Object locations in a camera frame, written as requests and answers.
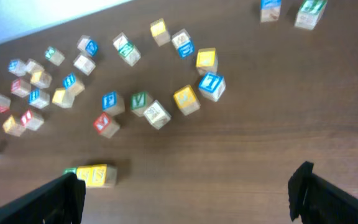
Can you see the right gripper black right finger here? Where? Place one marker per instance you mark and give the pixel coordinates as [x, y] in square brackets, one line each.
[317, 201]

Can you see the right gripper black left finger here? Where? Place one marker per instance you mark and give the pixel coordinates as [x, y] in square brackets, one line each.
[59, 201]

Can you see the green R block placed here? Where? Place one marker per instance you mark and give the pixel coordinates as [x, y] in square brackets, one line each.
[70, 170]

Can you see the yellow S block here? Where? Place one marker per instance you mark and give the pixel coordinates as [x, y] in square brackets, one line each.
[85, 173]
[160, 32]

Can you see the red A block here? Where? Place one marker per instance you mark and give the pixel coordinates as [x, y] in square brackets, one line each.
[106, 125]

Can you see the red I block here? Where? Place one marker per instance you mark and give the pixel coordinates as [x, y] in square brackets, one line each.
[32, 120]

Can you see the yellow O block far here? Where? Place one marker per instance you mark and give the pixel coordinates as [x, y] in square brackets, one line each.
[13, 126]

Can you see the yellow C block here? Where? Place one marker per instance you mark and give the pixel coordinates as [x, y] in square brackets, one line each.
[63, 98]

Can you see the blue H block left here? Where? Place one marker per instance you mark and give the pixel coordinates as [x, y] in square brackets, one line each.
[39, 99]

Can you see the blue h block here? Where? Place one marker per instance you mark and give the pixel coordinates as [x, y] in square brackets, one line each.
[73, 84]
[39, 99]

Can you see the blue P block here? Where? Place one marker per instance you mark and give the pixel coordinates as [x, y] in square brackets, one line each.
[113, 103]

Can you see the blue H block right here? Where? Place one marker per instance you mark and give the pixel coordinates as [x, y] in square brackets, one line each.
[73, 84]

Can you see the red Y block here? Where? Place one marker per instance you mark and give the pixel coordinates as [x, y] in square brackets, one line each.
[20, 87]

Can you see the yellow G block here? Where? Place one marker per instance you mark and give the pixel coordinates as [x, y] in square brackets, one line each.
[41, 79]

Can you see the green V block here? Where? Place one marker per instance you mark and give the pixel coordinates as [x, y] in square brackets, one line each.
[140, 102]

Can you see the red 6 block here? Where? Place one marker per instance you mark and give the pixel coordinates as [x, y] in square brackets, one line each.
[157, 115]

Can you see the green R block far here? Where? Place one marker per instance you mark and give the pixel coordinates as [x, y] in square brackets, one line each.
[84, 64]

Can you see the blue S block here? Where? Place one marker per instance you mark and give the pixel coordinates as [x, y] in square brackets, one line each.
[17, 67]

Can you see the green L block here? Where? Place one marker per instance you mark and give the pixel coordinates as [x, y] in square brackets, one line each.
[54, 56]

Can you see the blue I block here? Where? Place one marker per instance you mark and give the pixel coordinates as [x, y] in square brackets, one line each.
[212, 86]

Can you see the plain wooden block blue side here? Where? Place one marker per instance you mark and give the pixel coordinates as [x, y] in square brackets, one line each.
[87, 45]

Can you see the yellow block near V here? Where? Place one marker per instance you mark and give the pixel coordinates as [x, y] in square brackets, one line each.
[186, 100]

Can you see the plain block with Z engraving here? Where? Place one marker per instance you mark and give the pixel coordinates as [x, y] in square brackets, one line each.
[120, 41]

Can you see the yellow block right cluster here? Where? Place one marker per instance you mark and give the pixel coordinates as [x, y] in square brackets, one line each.
[207, 61]

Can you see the green block far right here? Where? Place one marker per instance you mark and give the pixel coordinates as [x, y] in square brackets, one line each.
[309, 14]

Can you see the blue X block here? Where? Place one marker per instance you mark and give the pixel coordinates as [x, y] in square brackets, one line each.
[270, 10]

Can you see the plain block blue side right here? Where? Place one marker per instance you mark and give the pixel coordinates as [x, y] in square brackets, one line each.
[183, 43]

